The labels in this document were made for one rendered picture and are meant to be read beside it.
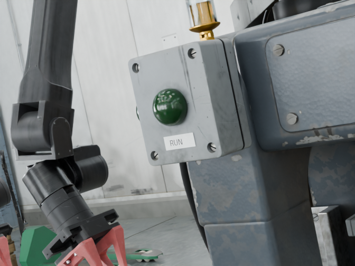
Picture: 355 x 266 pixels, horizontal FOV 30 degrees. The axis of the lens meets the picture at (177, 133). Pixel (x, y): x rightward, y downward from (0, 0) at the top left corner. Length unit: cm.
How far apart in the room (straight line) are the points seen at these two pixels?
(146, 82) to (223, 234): 15
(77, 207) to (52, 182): 5
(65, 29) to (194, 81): 48
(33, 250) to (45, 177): 524
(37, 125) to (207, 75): 45
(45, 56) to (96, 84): 699
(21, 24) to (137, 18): 194
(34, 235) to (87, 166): 525
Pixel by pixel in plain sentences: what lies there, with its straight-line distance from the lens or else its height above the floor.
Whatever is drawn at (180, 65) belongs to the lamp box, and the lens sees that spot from 51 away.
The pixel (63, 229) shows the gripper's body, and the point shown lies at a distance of 88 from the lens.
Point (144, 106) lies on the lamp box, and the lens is 54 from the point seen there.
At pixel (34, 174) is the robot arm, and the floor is 123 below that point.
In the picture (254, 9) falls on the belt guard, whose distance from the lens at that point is 81.
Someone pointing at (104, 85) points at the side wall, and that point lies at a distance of 783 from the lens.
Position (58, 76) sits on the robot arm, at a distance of 94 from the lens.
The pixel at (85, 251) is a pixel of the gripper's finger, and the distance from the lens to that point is 88.
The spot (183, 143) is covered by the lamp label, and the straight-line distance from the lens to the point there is 52.
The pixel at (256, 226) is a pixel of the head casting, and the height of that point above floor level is 117.
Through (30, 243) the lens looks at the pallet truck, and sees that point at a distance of 617.
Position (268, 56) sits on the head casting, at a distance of 53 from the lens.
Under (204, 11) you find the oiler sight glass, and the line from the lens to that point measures 59.
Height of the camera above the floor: 129
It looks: 3 degrees down
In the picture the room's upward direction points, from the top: 12 degrees counter-clockwise
